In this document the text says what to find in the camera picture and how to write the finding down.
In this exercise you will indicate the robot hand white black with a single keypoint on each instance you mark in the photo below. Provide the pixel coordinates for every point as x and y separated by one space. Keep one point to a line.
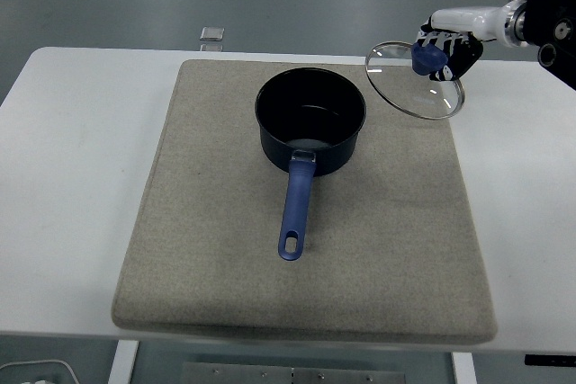
468 22

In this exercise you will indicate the glass lid with blue knob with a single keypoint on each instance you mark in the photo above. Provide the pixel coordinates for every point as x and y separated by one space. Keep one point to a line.
425 60

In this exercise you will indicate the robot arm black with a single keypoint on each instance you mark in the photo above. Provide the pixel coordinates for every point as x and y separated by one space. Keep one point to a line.
553 29

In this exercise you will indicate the silver floor socket plate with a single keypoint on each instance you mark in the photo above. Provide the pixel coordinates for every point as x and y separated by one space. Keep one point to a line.
212 33

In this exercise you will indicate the beige fabric mat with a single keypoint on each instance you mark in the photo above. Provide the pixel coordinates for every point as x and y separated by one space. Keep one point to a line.
225 244

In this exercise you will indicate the black flat bar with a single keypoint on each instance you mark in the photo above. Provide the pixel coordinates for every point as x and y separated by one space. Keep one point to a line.
551 360

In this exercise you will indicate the white table leg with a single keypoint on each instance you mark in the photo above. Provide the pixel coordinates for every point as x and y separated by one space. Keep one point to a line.
123 363
463 370

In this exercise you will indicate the grey metal plate with screws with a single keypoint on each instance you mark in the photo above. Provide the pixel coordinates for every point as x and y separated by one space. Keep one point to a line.
292 375

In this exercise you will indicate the white rounded object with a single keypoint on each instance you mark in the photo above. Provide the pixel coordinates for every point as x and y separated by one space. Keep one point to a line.
36 370

